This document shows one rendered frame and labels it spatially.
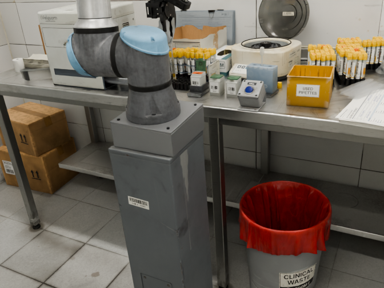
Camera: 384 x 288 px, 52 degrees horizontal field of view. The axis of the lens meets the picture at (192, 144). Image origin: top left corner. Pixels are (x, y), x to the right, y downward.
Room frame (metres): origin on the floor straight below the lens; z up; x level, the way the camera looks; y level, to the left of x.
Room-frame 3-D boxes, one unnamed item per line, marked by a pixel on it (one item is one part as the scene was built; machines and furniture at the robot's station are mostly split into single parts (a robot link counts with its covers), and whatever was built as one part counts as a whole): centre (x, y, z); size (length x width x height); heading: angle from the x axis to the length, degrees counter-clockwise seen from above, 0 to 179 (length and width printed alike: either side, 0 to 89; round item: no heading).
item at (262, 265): (1.28, -0.34, 0.22); 0.38 x 0.37 x 0.44; 61
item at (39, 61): (2.01, 0.71, 0.90); 0.25 x 0.11 x 0.05; 61
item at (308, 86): (1.24, -0.40, 0.93); 0.13 x 0.13 x 0.10; 66
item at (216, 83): (1.37, -0.11, 0.91); 0.05 x 0.04 x 0.07; 151
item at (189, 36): (1.81, -0.03, 0.95); 0.29 x 0.25 x 0.15; 151
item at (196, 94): (1.40, -0.04, 0.89); 0.09 x 0.05 x 0.04; 151
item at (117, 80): (1.52, 0.25, 0.92); 0.21 x 0.07 x 0.05; 61
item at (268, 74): (1.34, -0.26, 0.92); 0.10 x 0.07 x 0.10; 53
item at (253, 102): (1.24, -0.22, 0.92); 0.13 x 0.07 x 0.08; 151
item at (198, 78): (1.40, -0.04, 0.92); 0.05 x 0.04 x 0.06; 151
